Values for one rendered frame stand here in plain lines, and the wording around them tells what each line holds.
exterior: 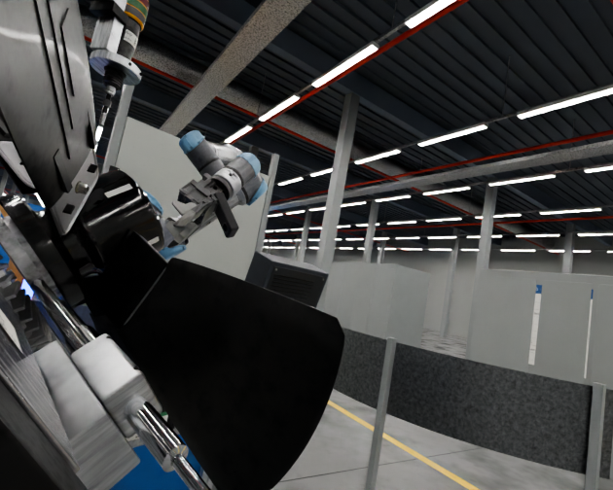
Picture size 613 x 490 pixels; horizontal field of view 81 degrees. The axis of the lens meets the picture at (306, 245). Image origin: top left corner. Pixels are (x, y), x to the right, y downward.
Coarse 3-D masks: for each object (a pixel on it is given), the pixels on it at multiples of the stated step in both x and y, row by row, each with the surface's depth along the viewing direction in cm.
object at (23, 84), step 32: (0, 0) 17; (32, 0) 20; (64, 0) 25; (0, 32) 17; (32, 32) 21; (64, 32) 25; (0, 64) 18; (32, 64) 22; (64, 64) 26; (0, 96) 19; (32, 96) 23; (64, 96) 28; (32, 128) 24; (64, 128) 29; (32, 160) 25; (64, 160) 31
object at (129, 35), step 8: (128, 16) 54; (128, 24) 54; (136, 24) 55; (128, 32) 54; (136, 32) 55; (120, 40) 53; (128, 40) 54; (136, 40) 55; (120, 48) 53; (128, 48) 54; (128, 56) 55; (112, 72) 53; (120, 72) 54; (104, 80) 53; (112, 80) 53; (120, 80) 54; (120, 88) 55
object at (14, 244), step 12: (0, 228) 35; (12, 228) 37; (0, 240) 34; (12, 240) 35; (24, 240) 37; (12, 252) 34; (24, 252) 35; (24, 264) 35; (36, 264) 37; (24, 276) 35; (36, 276) 36; (48, 276) 38
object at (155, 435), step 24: (48, 288) 34; (48, 312) 31; (72, 312) 30; (72, 336) 27; (96, 336) 27; (144, 408) 21; (144, 432) 20; (168, 432) 20; (168, 456) 19; (192, 480) 18
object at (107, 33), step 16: (96, 0) 51; (112, 0) 50; (96, 16) 52; (112, 16) 51; (96, 32) 51; (112, 32) 51; (96, 48) 51; (112, 48) 52; (96, 64) 53; (112, 64) 52; (128, 64) 52; (128, 80) 56
